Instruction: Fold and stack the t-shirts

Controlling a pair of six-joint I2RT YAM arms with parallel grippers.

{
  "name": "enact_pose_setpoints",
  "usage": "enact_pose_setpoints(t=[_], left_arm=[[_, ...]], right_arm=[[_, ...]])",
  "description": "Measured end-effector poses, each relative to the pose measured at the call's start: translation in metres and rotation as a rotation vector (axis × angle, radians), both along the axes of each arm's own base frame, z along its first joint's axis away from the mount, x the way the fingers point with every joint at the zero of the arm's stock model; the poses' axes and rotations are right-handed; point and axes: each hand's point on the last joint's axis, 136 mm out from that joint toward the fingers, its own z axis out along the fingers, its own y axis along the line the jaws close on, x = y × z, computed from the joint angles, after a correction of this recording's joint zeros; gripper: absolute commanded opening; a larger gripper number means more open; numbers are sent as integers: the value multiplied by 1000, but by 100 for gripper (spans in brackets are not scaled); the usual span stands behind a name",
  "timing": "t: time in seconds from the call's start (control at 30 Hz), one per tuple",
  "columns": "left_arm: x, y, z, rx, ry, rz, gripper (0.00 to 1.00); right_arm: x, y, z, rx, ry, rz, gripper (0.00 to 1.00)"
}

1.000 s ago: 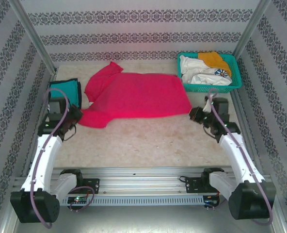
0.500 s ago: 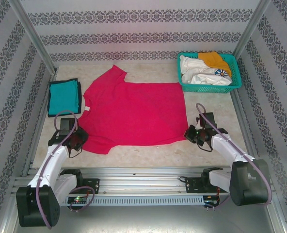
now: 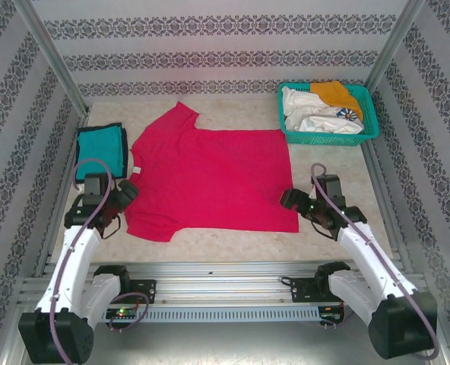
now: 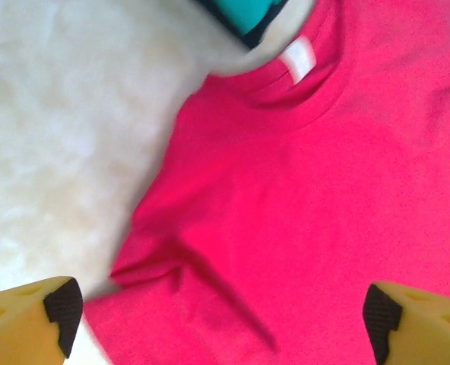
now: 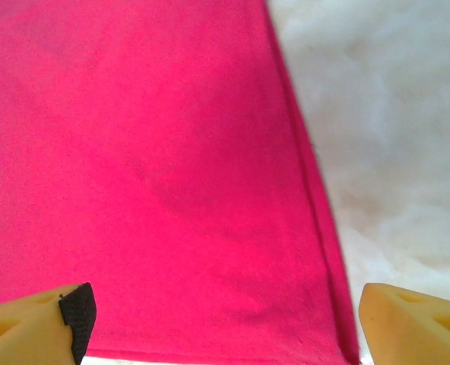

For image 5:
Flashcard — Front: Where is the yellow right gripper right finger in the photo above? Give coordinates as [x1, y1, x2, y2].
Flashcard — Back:
[357, 282, 450, 365]

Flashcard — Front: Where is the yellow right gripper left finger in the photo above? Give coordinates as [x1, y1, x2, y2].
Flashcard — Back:
[0, 281, 98, 365]

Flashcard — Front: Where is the pink t-shirt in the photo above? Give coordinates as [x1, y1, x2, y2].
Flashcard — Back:
[0, 0, 363, 365]

